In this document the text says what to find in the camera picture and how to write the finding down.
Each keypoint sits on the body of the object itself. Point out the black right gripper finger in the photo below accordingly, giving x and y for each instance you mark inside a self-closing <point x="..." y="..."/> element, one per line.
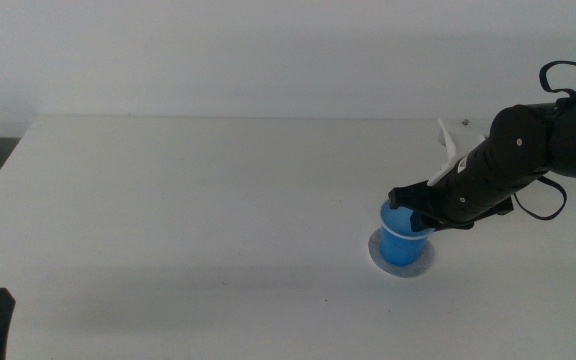
<point x="408" y="197"/>
<point x="420" y="222"/>

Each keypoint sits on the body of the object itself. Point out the blue plastic cup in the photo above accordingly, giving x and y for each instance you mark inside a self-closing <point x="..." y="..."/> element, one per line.
<point x="400" y="250"/>

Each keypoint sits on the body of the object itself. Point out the round grey cup mat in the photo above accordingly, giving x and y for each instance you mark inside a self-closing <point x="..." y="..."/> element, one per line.
<point x="409" y="271"/>

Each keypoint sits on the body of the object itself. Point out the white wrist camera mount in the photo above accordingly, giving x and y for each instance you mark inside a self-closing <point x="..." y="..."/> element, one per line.
<point x="449" y="150"/>

